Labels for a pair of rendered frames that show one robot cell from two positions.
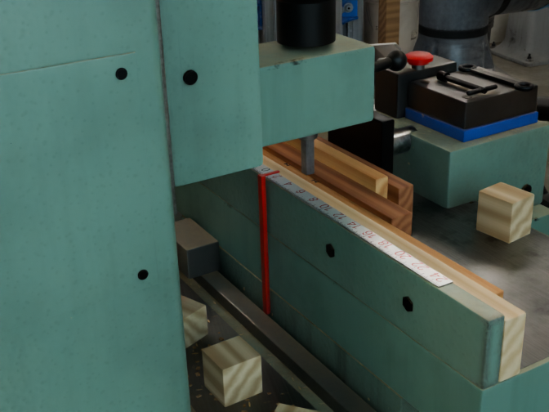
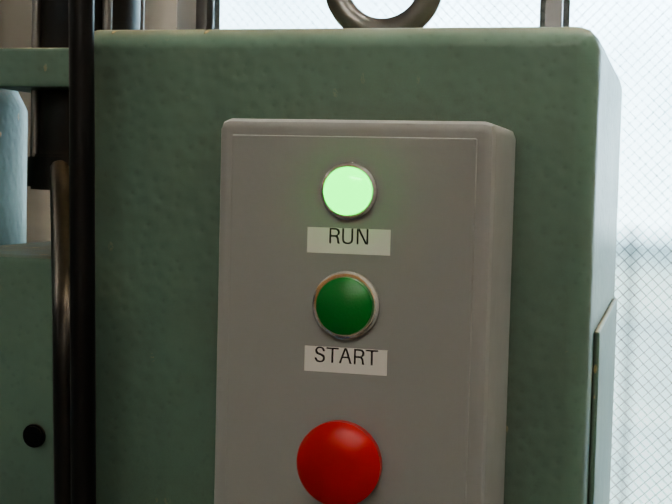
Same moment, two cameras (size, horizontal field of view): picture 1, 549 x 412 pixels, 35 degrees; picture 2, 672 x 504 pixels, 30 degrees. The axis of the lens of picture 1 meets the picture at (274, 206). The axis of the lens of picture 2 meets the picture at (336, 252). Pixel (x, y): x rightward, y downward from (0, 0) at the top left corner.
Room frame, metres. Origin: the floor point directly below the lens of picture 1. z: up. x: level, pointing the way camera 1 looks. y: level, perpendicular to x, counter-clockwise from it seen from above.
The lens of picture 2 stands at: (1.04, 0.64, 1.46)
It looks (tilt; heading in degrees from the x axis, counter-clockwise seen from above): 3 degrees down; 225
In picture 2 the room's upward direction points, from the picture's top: 1 degrees clockwise
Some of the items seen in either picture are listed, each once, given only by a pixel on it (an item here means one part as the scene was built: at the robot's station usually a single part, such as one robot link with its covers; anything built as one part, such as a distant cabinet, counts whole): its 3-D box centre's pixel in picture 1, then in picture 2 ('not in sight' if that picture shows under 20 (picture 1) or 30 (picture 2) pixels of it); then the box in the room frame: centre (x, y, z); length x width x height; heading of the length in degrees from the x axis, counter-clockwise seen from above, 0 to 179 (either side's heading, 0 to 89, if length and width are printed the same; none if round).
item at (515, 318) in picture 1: (281, 196); not in sight; (0.74, -0.01, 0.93); 0.60 x 0.02 x 0.05; 30
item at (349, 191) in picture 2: not in sight; (347, 191); (0.73, 0.33, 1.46); 0.02 x 0.01 x 0.02; 120
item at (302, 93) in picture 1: (286, 96); not in sight; (0.73, -0.01, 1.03); 0.14 x 0.07 x 0.09; 120
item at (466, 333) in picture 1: (264, 198); not in sight; (0.73, 0.01, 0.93); 0.60 x 0.02 x 0.06; 30
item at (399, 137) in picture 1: (383, 145); not in sight; (0.80, -0.11, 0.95); 0.09 x 0.07 x 0.09; 30
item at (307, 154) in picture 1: (307, 147); not in sight; (0.74, -0.03, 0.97); 0.01 x 0.01 x 0.05; 30
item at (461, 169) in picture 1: (452, 158); not in sight; (0.85, -0.19, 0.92); 0.15 x 0.13 x 0.09; 30
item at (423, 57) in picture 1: (418, 57); not in sight; (0.87, -0.15, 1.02); 0.03 x 0.03 x 0.01
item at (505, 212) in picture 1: (504, 212); not in sight; (0.70, -0.21, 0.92); 0.04 x 0.03 x 0.04; 37
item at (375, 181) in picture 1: (314, 168); not in sight; (0.80, -0.04, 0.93); 0.22 x 0.01 x 0.06; 30
